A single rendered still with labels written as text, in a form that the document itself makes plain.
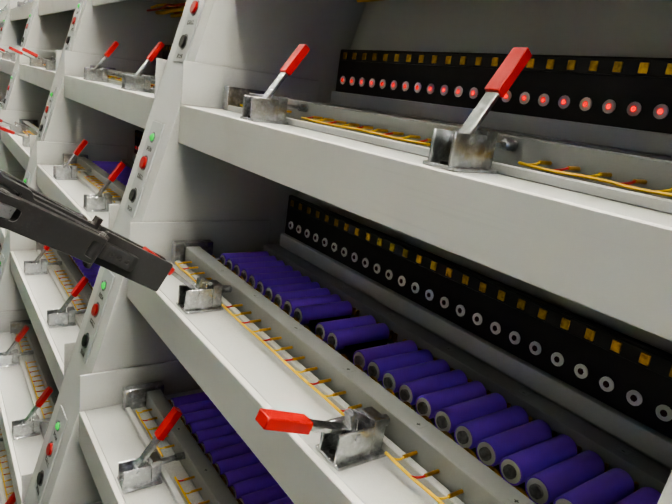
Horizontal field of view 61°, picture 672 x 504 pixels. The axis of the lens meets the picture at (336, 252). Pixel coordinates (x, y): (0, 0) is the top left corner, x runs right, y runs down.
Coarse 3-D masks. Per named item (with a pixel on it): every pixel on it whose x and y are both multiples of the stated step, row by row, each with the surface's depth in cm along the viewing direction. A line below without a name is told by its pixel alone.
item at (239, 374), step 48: (144, 240) 70; (192, 240) 72; (240, 240) 77; (288, 240) 76; (144, 288) 65; (384, 288) 60; (192, 336) 53; (240, 336) 53; (240, 384) 45; (288, 384) 46; (528, 384) 46; (240, 432) 46; (624, 432) 40; (288, 480) 40; (336, 480) 35; (384, 480) 36
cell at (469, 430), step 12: (516, 408) 43; (480, 420) 41; (492, 420) 41; (504, 420) 41; (516, 420) 42; (528, 420) 43; (456, 432) 40; (468, 432) 40; (480, 432) 40; (492, 432) 40; (468, 444) 40
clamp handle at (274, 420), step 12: (264, 408) 34; (264, 420) 33; (276, 420) 33; (288, 420) 33; (300, 420) 34; (312, 420) 36; (348, 420) 37; (288, 432) 34; (300, 432) 34; (324, 432) 36; (336, 432) 36; (348, 432) 37
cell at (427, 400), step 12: (468, 384) 46; (480, 384) 46; (420, 396) 43; (432, 396) 43; (444, 396) 44; (456, 396) 44; (468, 396) 45; (480, 396) 46; (420, 408) 43; (432, 408) 42
